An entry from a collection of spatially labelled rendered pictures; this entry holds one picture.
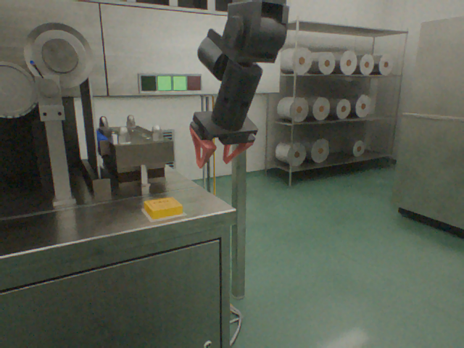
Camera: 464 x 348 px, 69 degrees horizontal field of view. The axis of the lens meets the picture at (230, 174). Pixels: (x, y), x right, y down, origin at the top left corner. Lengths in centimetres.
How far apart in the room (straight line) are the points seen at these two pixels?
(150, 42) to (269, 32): 87
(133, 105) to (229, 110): 318
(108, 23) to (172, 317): 95
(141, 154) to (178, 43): 55
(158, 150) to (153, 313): 42
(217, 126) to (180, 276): 42
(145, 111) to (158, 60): 243
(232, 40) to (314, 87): 440
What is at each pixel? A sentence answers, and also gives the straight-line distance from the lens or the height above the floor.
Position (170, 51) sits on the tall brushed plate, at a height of 130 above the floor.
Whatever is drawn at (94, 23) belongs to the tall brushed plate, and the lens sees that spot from 130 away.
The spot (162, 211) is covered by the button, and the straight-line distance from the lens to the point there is 76.
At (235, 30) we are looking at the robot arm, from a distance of 49.
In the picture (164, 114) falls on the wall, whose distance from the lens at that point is 380.
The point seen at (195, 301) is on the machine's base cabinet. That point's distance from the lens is 90.
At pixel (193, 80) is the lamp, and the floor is 119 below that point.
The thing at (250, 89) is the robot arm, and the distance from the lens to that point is 54.
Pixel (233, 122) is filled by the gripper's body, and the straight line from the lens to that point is 56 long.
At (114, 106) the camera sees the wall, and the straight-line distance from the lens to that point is 367.
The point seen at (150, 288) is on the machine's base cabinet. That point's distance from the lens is 84.
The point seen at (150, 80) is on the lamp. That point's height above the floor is 119.
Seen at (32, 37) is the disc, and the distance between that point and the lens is 95.
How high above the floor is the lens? 119
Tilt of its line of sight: 15 degrees down
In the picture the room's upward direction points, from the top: straight up
